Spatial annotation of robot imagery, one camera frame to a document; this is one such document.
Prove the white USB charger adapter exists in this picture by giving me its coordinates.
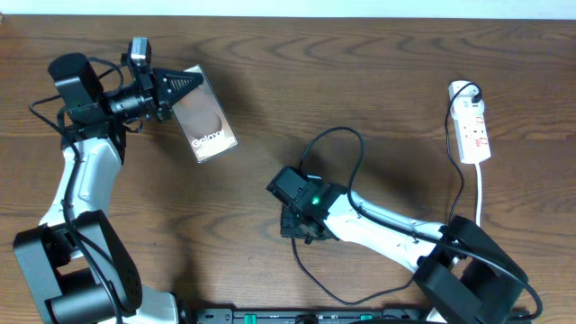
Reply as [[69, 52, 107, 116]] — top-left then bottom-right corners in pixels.
[[463, 82, 482, 104]]

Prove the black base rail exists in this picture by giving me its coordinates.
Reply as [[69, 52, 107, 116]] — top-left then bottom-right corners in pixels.
[[194, 309, 427, 324]]

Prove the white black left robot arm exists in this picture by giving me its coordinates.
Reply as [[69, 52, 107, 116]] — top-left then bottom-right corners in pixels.
[[13, 53, 205, 323]]

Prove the white power strip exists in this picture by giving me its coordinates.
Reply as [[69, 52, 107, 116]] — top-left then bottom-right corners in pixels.
[[448, 80, 491, 165]]

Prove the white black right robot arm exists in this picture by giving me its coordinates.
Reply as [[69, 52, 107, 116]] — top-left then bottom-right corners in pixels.
[[266, 166, 528, 323]]

